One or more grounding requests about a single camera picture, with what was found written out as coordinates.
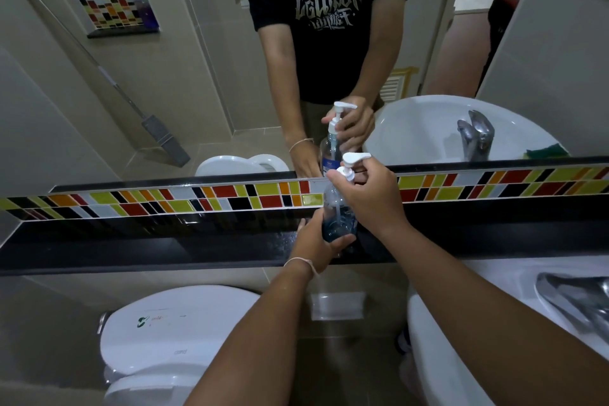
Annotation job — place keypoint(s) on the person's left thumb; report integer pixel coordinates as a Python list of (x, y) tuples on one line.
[(340, 243)]

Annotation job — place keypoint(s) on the person's right thumb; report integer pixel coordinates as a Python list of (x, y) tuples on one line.
[(338, 179)]

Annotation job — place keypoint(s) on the white wash basin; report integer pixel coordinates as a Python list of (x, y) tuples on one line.
[(442, 372)]

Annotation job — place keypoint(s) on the chrome faucet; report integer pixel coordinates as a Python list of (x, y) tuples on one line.
[(575, 298)]

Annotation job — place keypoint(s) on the clear pump bottle blue liquid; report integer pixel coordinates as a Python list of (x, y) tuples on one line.
[(338, 215)]

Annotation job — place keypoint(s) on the person's right hand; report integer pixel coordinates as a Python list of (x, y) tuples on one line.
[(376, 201)]

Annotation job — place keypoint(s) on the large wall mirror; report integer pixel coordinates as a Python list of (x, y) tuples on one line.
[(190, 87)]

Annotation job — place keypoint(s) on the black stone ledge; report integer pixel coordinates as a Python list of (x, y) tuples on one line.
[(142, 248)]

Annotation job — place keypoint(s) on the person's left hand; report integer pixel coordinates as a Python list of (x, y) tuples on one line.
[(309, 246)]

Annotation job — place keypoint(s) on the person's right forearm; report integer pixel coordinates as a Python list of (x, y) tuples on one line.
[(476, 325)]

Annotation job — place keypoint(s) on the person's left forearm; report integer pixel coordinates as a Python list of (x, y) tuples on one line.
[(257, 348)]

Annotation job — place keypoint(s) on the white toilet seat lid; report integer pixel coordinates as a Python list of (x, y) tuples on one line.
[(152, 391)]

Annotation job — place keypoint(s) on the chrome flush lever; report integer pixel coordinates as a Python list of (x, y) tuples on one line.
[(102, 323)]

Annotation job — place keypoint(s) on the white wall plate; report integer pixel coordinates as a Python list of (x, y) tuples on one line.
[(338, 306)]

